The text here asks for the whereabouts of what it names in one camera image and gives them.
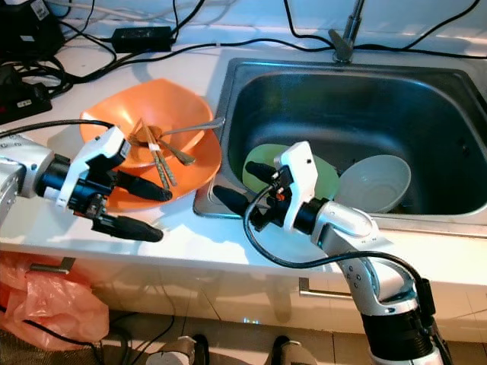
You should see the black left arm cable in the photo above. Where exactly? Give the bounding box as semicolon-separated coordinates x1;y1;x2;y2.
0;119;116;139

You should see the black power adapter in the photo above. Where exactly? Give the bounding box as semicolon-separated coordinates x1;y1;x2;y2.
113;27;174;54

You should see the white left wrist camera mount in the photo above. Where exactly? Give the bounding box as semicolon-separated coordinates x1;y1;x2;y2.
59;125;130;210

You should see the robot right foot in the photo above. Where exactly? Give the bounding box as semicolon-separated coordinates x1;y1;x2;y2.
270;335;320;365

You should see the long metal drawer handle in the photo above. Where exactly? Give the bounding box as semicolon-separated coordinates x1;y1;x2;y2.
298;278;362;300

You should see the orange plastic bag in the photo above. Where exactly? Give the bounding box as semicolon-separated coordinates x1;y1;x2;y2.
0;255;88;343

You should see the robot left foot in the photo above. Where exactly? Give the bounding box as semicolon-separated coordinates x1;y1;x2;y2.
145;335;199;365

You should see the stainless steel sink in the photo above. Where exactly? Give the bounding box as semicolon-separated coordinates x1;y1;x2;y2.
194;59;487;225

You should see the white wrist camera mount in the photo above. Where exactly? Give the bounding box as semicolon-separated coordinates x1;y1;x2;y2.
59;125;130;210
274;141;319;233

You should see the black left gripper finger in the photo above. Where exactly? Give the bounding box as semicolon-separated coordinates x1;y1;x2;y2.
114;171;173;202
99;214;164;243

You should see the orange plastic plate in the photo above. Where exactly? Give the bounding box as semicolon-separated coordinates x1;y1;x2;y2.
84;129;223;212

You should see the black power strip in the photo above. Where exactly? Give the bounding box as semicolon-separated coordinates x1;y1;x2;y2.
0;65;53;122

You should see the metal faucet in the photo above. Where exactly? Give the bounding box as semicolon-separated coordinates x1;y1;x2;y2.
329;0;366;63

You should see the green plate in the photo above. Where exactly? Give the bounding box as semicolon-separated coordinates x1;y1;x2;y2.
242;144;339;198

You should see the black electronic box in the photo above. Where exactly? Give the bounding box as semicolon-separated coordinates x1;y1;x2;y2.
0;0;65;62

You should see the orange plastic bowl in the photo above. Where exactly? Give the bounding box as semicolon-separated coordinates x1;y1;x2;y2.
80;78;215;149

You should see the white kitchen cabinet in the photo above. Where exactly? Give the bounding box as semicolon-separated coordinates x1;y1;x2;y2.
0;251;487;343

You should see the brown chopstick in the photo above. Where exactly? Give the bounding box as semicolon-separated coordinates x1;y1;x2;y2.
133;120;170;189
141;122;178;186

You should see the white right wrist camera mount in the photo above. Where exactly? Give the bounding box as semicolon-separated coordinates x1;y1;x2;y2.
274;141;319;233

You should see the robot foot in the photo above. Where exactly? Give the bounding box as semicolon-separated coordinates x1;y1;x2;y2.
270;335;320;365
145;335;199;365

